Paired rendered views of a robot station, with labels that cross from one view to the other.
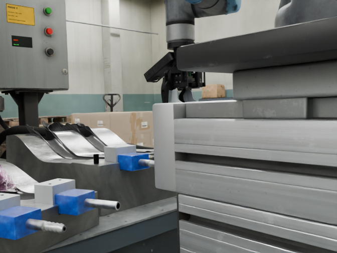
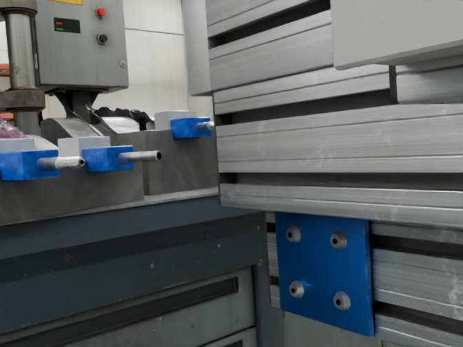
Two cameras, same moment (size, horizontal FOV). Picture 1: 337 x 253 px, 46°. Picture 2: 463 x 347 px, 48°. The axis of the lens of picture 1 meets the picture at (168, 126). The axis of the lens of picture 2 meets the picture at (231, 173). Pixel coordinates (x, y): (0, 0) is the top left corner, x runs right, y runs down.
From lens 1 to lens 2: 14 cm
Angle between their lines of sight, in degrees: 5
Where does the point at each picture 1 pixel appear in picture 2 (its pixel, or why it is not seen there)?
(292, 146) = not seen: outside the picture
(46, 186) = (71, 140)
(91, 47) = (169, 63)
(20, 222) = (29, 160)
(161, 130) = (191, 16)
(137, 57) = not seen: hidden behind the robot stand
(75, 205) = (106, 158)
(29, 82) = (78, 77)
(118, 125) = not seen: hidden behind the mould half
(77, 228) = (114, 196)
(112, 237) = (160, 211)
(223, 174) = (260, 43)
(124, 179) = (180, 152)
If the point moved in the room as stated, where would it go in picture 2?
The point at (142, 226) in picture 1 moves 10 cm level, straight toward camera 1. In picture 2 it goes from (200, 204) to (194, 213)
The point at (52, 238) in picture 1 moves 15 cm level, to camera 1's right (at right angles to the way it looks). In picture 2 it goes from (79, 201) to (213, 193)
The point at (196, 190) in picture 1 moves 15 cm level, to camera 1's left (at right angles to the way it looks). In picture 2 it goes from (233, 77) to (36, 92)
